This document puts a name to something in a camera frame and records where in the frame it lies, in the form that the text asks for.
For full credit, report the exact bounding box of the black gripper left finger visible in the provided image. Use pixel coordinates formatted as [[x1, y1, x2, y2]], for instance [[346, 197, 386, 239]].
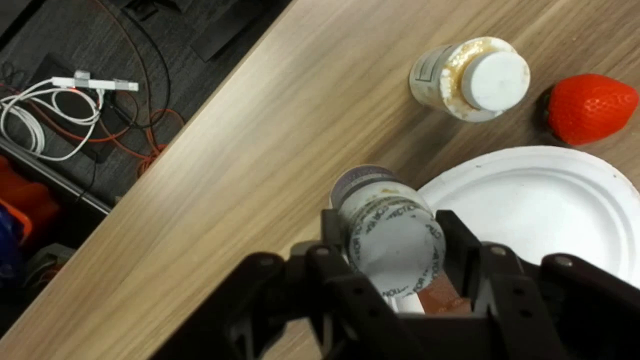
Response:
[[323, 207, 346, 256]]

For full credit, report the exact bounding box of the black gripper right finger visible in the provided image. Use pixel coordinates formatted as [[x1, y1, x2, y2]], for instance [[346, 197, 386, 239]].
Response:
[[437, 210, 488, 310]]

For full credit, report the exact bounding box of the green label white pill bottle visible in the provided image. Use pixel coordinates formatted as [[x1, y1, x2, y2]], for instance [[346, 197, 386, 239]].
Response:
[[409, 35, 532, 121]]

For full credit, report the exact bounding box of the orange strawberry plushie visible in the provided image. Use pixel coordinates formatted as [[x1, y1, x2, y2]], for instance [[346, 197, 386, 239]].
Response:
[[549, 74, 638, 146]]

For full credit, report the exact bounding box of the orange lid spice jar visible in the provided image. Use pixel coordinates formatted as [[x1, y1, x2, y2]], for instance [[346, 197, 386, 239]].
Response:
[[419, 280, 471, 313]]

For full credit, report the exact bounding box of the white round plate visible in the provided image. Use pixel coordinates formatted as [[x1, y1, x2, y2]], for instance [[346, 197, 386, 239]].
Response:
[[421, 146, 640, 285]]

